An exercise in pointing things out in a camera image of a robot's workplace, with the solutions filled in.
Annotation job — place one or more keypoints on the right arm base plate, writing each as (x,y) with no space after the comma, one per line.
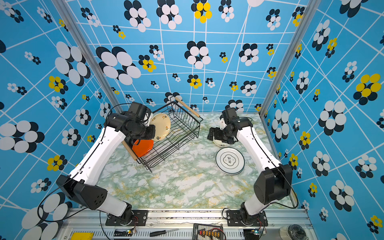
(239,218)

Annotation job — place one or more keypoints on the black terminal board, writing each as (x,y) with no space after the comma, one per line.
(208,232)

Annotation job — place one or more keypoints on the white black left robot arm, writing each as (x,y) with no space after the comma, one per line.
(80,185)

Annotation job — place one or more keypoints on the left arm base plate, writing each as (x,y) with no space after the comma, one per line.
(139,217)

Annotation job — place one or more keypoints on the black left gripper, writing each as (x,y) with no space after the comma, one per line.
(151,135)

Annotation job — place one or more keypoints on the black wire dish rack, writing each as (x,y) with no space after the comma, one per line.
(184,127)

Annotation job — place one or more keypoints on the clear plastic container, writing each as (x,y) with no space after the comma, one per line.
(292,232)

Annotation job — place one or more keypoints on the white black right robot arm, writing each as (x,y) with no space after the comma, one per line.
(275,179)

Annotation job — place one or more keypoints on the white plate green rim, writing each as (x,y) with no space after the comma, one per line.
(230,161)

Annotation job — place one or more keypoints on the cream plate with stamp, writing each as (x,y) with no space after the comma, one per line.
(162,125)

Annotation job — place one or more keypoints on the black handled screwdriver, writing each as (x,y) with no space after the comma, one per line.
(162,232)

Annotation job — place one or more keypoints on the yellow box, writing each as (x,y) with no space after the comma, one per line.
(82,236)

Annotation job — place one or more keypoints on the orange plate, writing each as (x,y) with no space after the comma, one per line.
(142,147)

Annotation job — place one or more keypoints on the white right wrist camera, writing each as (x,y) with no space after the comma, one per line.
(222,124)

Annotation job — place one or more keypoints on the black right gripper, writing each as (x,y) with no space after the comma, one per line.
(217,137)

